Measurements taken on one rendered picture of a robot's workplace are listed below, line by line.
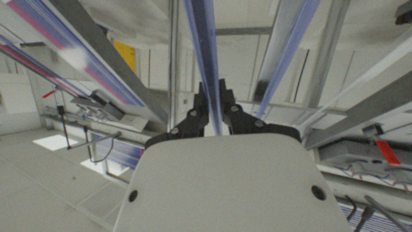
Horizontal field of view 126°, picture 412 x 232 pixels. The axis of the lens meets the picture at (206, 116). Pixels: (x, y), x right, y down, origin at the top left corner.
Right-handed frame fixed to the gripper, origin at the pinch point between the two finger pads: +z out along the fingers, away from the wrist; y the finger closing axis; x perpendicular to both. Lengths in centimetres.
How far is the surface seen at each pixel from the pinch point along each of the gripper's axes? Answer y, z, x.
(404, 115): 43.3, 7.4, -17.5
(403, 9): 64, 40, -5
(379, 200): 64, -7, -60
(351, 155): 42, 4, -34
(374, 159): 47, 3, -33
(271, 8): 11.3, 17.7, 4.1
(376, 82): 208, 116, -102
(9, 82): -367, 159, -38
